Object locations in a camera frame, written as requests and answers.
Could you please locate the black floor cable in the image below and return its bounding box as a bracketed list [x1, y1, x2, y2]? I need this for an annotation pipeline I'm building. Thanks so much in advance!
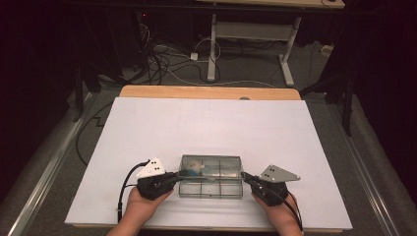
[76, 101, 114, 166]

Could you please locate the long white cable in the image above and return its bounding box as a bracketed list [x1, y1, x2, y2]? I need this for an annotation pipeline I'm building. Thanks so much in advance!
[153, 37, 276, 89]

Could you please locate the white table cover sheet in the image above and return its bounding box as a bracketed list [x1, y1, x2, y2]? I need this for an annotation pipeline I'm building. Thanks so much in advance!
[64, 96, 353, 230]

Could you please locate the bundle of black cables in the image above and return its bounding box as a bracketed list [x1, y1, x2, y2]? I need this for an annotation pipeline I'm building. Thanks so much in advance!
[131, 23, 224, 87]

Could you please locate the clear plastic compartment box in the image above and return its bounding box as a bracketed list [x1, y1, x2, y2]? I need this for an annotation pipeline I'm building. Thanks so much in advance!
[178, 154, 244, 200]

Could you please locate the right hand-held gripper cable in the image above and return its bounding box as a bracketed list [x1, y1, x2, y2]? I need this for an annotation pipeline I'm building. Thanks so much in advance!
[262, 185, 304, 234]

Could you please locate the person's right hand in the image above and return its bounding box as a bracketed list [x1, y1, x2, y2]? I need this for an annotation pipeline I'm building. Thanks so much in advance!
[252, 191, 299, 227]

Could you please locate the black device with red light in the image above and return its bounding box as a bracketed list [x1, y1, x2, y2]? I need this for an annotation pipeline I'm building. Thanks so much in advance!
[134, 11, 153, 37]

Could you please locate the white-legged desk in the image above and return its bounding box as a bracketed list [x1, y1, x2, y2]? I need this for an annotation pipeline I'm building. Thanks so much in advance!
[196, 0, 346, 88]

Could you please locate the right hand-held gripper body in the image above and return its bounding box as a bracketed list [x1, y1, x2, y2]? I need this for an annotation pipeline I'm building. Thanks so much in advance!
[250, 164, 302, 207]

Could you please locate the black metal stand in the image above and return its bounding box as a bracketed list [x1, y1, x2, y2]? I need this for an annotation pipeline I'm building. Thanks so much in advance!
[73, 62, 102, 123]
[299, 70, 357, 137]

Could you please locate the hand-held gripper cable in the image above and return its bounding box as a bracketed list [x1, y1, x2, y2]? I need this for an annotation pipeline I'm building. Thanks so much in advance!
[116, 159, 151, 224]
[262, 185, 304, 234]

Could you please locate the light wooden table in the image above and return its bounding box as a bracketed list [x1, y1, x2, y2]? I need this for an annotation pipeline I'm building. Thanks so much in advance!
[72, 85, 343, 234]

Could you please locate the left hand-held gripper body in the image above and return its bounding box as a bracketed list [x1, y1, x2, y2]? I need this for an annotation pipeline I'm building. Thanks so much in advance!
[136, 156, 177, 202]

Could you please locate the left hand-held gripper cable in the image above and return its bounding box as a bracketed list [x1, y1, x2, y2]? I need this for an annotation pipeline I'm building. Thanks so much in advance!
[116, 159, 151, 224]

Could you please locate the small blue and white trinket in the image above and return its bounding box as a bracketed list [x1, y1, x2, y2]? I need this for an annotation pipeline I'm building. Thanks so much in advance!
[186, 159, 214, 179]

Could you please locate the metal floor rail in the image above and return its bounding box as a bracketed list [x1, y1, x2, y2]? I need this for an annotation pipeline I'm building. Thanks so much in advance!
[6, 92, 94, 236]
[328, 104, 402, 236]

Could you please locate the person's left hand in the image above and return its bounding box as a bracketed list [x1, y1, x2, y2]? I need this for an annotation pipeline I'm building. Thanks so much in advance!
[126, 186, 174, 224]

